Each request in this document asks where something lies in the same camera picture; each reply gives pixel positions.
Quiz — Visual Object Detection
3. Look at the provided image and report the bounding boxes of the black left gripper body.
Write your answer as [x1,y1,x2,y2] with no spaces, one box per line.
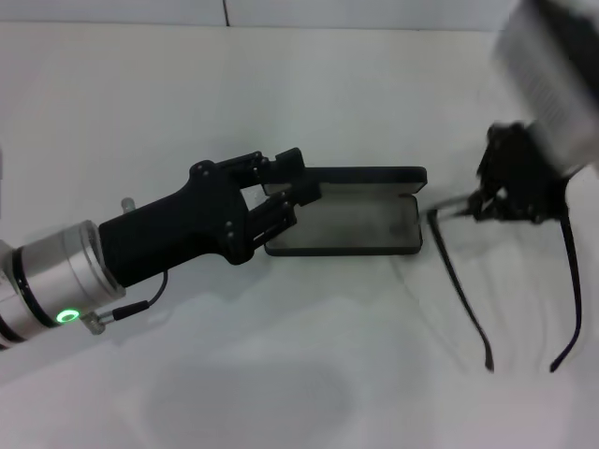
[99,159,257,288]

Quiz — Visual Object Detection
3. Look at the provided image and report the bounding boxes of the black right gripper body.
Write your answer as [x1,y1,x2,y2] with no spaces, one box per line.
[486,120,571,224]

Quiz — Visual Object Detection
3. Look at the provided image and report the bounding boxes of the black glasses case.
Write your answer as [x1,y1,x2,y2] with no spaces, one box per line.
[261,164,429,257]

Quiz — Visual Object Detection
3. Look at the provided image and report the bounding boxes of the black glasses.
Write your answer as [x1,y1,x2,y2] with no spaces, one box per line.
[426,192,587,374]

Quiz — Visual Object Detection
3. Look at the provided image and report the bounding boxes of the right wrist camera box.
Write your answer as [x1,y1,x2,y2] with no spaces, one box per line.
[489,0,599,166]

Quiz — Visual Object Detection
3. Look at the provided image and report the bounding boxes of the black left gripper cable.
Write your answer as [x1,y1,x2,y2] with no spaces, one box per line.
[81,270,170,335]

